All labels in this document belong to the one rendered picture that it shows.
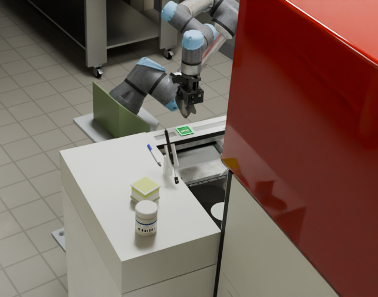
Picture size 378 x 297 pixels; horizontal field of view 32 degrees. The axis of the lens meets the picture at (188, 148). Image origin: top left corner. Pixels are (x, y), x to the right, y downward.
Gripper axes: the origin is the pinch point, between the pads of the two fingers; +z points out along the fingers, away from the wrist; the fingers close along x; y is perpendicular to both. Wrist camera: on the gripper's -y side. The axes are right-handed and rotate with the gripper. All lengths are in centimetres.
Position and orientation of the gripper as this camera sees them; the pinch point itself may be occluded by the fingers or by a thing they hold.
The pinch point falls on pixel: (184, 114)
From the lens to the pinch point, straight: 255.1
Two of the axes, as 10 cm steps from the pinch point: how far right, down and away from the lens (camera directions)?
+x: 8.9, -2.1, 4.0
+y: 4.5, 5.4, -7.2
